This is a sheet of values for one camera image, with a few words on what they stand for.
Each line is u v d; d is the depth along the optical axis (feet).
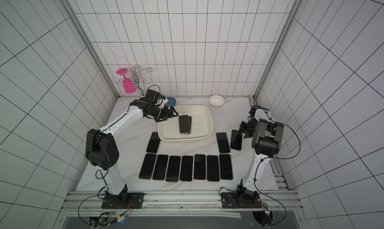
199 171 2.66
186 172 2.66
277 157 1.82
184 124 3.29
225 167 2.79
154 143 3.09
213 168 2.75
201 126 3.31
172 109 2.64
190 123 3.33
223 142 3.01
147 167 2.74
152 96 2.34
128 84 3.57
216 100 3.73
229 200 2.38
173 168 2.71
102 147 1.59
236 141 3.19
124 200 2.16
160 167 2.73
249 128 2.72
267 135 1.86
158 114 2.50
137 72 3.05
